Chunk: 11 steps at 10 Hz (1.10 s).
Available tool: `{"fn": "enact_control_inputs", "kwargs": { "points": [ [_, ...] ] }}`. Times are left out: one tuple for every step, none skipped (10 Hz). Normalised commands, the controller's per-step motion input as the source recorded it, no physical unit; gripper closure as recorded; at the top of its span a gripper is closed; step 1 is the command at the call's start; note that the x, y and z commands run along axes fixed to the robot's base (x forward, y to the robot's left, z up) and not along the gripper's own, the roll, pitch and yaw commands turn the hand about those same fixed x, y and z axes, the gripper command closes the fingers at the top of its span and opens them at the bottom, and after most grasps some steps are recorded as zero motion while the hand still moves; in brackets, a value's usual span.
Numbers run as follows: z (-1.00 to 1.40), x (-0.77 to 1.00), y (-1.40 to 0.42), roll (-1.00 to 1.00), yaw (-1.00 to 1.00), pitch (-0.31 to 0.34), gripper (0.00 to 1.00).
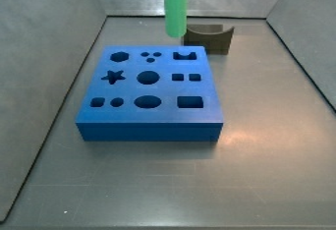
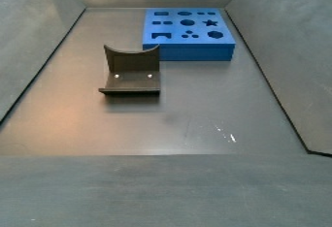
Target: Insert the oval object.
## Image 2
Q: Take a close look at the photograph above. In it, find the blue shape sorter block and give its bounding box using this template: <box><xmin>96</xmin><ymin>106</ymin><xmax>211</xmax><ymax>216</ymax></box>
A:
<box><xmin>143</xmin><ymin>8</ymin><xmax>235</xmax><ymax>61</ymax></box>

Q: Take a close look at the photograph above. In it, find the black curved holder bracket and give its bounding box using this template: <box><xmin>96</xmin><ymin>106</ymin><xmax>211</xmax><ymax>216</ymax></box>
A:
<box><xmin>99</xmin><ymin>46</ymin><xmax>160</xmax><ymax>95</ymax></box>

